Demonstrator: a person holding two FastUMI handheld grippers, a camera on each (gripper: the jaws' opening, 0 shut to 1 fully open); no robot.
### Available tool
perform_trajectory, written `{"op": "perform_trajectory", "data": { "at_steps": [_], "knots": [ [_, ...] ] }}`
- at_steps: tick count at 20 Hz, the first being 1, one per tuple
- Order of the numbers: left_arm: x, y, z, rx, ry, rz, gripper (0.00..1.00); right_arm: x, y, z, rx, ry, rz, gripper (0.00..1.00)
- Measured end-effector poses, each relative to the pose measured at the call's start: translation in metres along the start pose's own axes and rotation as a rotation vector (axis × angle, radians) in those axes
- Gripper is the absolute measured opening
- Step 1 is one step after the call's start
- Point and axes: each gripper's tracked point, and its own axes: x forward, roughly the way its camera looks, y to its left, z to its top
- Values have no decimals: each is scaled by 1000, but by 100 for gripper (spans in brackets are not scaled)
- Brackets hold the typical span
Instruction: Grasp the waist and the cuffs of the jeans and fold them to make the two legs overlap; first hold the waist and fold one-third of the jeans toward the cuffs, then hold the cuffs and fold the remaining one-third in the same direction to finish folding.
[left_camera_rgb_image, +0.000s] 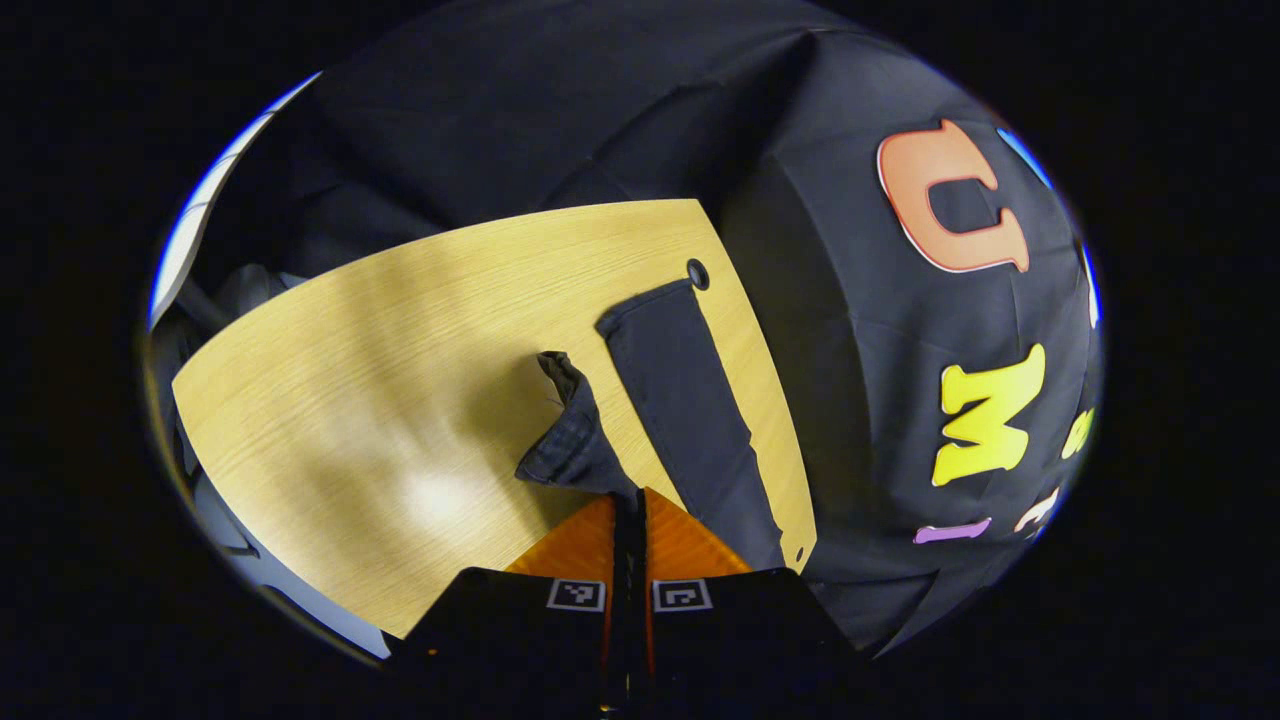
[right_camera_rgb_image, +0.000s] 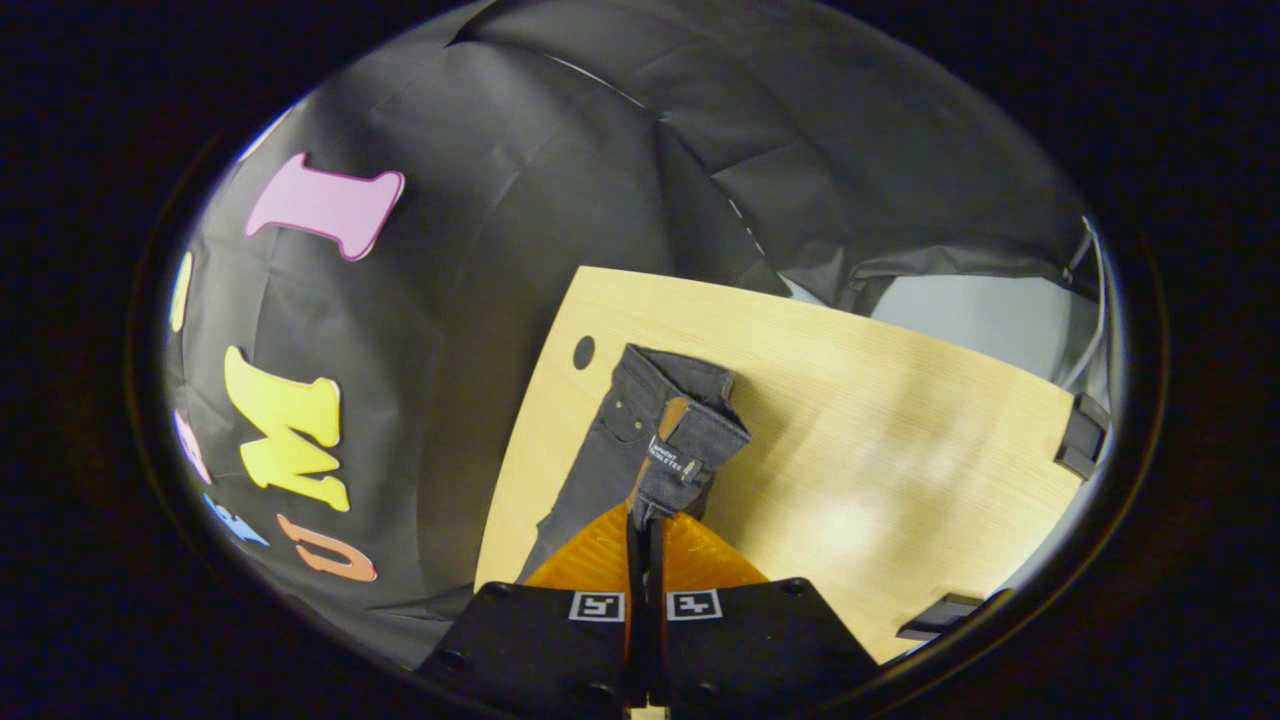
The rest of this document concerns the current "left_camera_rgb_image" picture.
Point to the dark grey jeans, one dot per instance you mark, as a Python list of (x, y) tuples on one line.
[(680, 400)]

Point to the black backdrop cloth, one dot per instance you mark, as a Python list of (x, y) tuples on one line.
[(560, 120)]

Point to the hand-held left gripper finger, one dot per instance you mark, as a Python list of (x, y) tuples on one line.
[(638, 600), (620, 600)]

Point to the black table grommet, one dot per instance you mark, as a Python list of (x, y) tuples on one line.
[(697, 273)]

